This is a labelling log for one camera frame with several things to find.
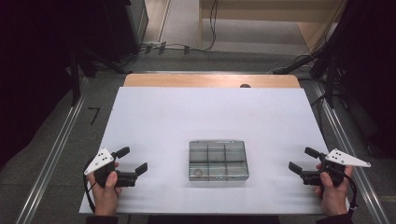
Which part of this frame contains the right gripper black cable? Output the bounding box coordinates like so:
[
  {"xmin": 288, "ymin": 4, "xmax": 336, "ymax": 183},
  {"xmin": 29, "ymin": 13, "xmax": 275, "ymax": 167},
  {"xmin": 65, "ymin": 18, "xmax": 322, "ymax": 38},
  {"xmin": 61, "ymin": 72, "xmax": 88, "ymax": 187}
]
[{"xmin": 340, "ymin": 174, "xmax": 359, "ymax": 217}]

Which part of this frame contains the hanging black cable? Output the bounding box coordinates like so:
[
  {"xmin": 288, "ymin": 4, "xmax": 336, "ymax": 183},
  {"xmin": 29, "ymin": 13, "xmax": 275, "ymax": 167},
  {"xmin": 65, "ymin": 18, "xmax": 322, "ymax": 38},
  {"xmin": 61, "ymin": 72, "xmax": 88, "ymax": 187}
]
[{"xmin": 204, "ymin": 0, "xmax": 219, "ymax": 52}]

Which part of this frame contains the person's right hand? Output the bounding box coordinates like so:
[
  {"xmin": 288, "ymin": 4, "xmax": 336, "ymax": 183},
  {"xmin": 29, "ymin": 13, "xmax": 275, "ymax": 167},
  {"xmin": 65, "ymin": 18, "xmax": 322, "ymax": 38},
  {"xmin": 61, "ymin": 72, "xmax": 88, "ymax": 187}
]
[{"xmin": 314, "ymin": 166, "xmax": 354, "ymax": 217}]

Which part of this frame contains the aluminium floor rail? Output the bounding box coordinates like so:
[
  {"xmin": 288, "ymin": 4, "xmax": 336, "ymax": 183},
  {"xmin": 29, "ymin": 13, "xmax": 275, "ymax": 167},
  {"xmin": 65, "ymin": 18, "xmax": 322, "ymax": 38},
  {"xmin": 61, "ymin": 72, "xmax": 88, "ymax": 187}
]
[
  {"xmin": 15, "ymin": 77, "xmax": 90, "ymax": 224},
  {"xmin": 312, "ymin": 80, "xmax": 383, "ymax": 224}
]

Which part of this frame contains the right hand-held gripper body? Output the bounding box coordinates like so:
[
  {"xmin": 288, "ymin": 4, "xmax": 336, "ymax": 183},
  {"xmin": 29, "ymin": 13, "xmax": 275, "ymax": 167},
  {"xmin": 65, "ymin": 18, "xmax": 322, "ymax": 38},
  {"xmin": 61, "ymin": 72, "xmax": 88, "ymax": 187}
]
[{"xmin": 300, "ymin": 147, "xmax": 372, "ymax": 188}]

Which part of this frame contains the dark cabinet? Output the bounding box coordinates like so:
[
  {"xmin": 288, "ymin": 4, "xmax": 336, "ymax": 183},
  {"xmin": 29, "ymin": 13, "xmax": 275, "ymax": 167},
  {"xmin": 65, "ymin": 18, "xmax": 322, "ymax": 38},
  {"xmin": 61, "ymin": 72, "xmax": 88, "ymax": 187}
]
[{"xmin": 102, "ymin": 0, "xmax": 149, "ymax": 63}]

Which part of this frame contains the black curtain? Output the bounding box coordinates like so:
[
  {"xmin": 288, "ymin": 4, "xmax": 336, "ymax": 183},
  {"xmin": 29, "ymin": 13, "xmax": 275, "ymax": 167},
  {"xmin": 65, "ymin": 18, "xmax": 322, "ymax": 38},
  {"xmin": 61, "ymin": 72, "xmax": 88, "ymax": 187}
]
[
  {"xmin": 0, "ymin": 0, "xmax": 108, "ymax": 169},
  {"xmin": 337, "ymin": 0, "xmax": 396, "ymax": 160}
]

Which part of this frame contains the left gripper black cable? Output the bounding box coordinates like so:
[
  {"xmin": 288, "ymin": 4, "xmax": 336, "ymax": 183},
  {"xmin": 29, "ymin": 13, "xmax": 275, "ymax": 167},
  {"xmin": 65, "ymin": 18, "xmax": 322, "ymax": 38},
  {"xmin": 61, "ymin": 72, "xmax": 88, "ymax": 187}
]
[{"xmin": 82, "ymin": 158, "xmax": 96, "ymax": 214}]

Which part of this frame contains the clear grey compartment box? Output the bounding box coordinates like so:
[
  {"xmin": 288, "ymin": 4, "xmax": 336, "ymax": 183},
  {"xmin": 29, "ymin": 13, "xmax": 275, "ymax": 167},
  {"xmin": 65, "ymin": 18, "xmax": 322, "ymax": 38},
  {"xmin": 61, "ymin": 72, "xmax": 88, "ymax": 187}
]
[{"xmin": 188, "ymin": 139, "xmax": 250, "ymax": 182}]

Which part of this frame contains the person's left hand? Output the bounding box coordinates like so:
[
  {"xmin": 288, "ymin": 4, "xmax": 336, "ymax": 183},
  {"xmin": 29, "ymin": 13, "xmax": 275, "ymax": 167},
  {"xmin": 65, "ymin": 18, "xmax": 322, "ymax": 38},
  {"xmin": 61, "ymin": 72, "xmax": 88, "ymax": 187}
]
[{"xmin": 88, "ymin": 171, "xmax": 122, "ymax": 217}]

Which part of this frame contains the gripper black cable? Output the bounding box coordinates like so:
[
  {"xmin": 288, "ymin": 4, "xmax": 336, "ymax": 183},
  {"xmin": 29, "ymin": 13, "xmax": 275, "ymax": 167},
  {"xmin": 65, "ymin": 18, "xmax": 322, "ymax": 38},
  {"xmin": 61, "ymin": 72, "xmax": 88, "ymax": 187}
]
[
  {"xmin": 340, "ymin": 174, "xmax": 359, "ymax": 217},
  {"xmin": 82, "ymin": 158, "xmax": 96, "ymax": 214}
]

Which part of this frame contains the black metal stand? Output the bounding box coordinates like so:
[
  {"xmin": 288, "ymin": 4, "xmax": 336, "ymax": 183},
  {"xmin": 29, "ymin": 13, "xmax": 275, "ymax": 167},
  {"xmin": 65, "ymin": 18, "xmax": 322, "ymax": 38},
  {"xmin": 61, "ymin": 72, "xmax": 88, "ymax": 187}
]
[
  {"xmin": 68, "ymin": 46, "xmax": 129, "ymax": 107},
  {"xmin": 274, "ymin": 40, "xmax": 347, "ymax": 109}
]

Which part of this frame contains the light wooden platform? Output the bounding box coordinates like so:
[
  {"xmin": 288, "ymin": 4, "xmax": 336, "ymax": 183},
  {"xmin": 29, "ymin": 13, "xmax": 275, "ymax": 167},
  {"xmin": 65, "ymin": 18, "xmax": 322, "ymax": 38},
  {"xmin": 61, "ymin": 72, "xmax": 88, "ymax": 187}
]
[{"xmin": 199, "ymin": 0, "xmax": 347, "ymax": 55}]

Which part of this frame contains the power strip with cables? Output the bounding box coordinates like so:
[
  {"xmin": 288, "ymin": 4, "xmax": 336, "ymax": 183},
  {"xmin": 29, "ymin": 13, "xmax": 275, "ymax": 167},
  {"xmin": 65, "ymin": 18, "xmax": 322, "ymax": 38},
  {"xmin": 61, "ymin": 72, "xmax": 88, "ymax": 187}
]
[{"xmin": 136, "ymin": 41, "xmax": 194, "ymax": 57}]

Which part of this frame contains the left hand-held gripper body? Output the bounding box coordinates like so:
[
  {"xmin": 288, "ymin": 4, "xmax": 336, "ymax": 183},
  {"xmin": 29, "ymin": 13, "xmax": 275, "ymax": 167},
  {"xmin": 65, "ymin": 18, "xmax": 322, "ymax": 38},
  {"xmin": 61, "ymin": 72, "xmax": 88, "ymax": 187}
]
[{"xmin": 83, "ymin": 147, "xmax": 137, "ymax": 188}]

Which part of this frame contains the white table sheet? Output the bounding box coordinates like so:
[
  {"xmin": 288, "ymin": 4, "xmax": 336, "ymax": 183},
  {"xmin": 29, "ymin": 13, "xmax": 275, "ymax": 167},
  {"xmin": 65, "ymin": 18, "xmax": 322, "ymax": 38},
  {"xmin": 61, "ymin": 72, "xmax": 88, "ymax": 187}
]
[{"xmin": 78, "ymin": 87, "xmax": 349, "ymax": 216}]

